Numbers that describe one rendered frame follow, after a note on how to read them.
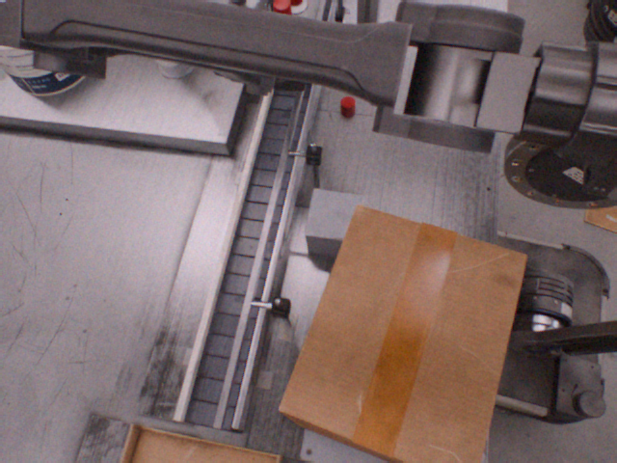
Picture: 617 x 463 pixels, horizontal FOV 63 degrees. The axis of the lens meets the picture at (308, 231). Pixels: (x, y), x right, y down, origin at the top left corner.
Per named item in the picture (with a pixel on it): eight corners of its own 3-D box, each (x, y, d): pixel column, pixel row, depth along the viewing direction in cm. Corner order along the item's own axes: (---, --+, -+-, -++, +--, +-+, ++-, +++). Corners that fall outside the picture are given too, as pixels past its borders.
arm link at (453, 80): (541, 140, 36) (564, 62, 35) (400, 113, 38) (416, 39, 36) (519, 135, 45) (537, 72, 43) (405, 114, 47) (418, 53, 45)
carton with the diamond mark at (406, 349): (355, 268, 97) (357, 202, 72) (480, 310, 92) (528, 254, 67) (297, 425, 86) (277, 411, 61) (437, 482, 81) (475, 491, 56)
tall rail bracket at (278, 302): (260, 313, 96) (245, 285, 81) (298, 319, 95) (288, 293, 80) (256, 330, 95) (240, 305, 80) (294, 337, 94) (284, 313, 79)
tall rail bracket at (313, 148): (292, 178, 108) (283, 132, 93) (326, 182, 107) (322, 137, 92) (289, 191, 107) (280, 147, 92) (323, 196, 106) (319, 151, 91)
